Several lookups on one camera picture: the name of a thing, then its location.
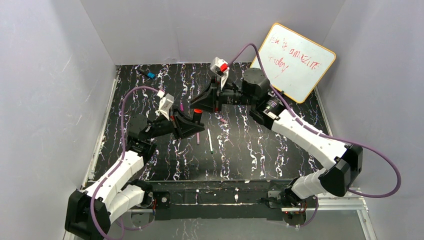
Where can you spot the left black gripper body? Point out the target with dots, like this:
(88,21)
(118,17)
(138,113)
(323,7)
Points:
(175,125)

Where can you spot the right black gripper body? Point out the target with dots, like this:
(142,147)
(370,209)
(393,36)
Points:
(215,97)

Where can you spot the black marker orange tip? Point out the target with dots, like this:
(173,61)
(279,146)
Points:
(197,115)

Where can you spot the pink pen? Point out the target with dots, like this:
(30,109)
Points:
(198,138)

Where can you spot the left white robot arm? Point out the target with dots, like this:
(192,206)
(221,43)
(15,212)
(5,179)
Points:
(91,211)

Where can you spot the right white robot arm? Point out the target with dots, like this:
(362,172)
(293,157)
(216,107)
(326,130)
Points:
(341,163)

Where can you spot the white pen green tip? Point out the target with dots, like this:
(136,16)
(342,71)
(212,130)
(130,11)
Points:
(210,141)

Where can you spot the blue capped black marker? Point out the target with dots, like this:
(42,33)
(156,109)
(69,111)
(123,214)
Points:
(148,74)

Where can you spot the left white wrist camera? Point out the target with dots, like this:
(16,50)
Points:
(165,104)

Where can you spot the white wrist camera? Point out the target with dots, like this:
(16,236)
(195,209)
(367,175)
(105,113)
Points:
(165,104)
(221,69)

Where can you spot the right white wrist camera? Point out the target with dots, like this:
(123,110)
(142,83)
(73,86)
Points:
(221,69)

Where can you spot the white whiteboard orange frame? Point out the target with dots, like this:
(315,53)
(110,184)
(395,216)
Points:
(294,64)

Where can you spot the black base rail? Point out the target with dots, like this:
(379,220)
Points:
(231,199)

